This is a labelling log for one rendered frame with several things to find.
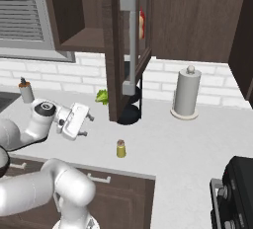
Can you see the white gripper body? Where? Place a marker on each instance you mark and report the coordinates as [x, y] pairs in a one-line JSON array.
[[73, 121]]

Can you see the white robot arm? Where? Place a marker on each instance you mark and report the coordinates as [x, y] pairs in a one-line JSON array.
[[29, 187]]

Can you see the yellow shaker with brown cap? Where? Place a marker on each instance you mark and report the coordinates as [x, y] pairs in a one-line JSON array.
[[121, 148]]

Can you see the grey condiment bottle brown cap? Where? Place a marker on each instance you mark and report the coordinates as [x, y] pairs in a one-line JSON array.
[[26, 91]]

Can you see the red condiment bottle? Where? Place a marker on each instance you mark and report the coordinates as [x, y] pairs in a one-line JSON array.
[[142, 24]]

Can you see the green lettuce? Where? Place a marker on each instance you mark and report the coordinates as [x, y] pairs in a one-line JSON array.
[[102, 96]]

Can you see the brown drawer front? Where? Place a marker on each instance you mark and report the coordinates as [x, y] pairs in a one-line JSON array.
[[108, 196]]

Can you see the dark sink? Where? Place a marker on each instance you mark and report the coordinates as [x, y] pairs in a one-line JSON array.
[[6, 99]]

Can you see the white paper towel roll holder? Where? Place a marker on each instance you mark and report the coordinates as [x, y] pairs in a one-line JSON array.
[[187, 93]]

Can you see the grey window blinds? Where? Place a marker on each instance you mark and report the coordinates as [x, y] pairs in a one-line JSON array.
[[23, 12]]

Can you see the black stove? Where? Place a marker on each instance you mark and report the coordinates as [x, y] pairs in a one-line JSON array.
[[232, 193]]

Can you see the brown wall cabinet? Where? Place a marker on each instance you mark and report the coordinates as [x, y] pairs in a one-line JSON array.
[[138, 12]]

